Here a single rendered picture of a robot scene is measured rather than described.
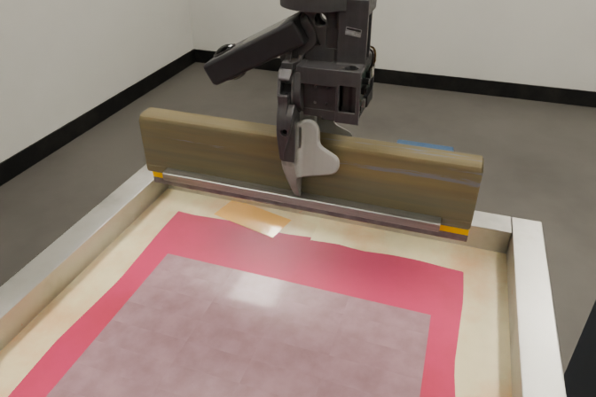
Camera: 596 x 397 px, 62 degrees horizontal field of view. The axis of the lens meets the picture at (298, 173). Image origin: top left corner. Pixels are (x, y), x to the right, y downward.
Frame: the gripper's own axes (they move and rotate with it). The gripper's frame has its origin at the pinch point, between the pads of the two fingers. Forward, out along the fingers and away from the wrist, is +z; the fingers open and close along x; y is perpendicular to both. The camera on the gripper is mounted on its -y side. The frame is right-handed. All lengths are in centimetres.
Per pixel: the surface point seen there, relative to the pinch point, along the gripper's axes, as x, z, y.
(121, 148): 167, 109, -165
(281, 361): -14.0, 13.9, 2.8
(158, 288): -8.9, 13.9, -14.9
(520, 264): 5.0, 10.6, 25.8
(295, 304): -6.1, 14.0, 1.7
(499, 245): 11.2, 12.9, 24.1
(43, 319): -17.2, 13.8, -24.6
